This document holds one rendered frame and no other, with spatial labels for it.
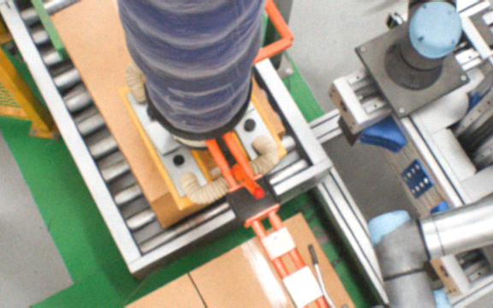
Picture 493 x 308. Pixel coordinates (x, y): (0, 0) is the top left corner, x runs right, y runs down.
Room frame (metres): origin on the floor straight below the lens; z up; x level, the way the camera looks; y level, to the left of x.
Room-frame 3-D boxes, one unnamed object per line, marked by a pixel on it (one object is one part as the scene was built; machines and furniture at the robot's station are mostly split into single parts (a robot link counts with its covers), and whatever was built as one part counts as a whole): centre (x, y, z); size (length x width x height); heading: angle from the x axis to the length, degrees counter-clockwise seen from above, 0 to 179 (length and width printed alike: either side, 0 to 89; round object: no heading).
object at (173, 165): (0.47, 0.20, 1.10); 0.34 x 0.10 x 0.05; 36
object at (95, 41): (0.70, 0.25, 0.75); 0.60 x 0.40 x 0.40; 37
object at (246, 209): (0.33, -0.02, 1.20); 0.10 x 0.08 x 0.06; 126
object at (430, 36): (0.79, -0.39, 1.20); 0.13 x 0.12 x 0.14; 0
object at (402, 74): (0.78, -0.39, 1.09); 0.15 x 0.15 x 0.10
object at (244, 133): (0.58, 0.05, 1.10); 0.34 x 0.10 x 0.05; 36
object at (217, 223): (0.41, 0.03, 0.58); 0.70 x 0.03 x 0.06; 126
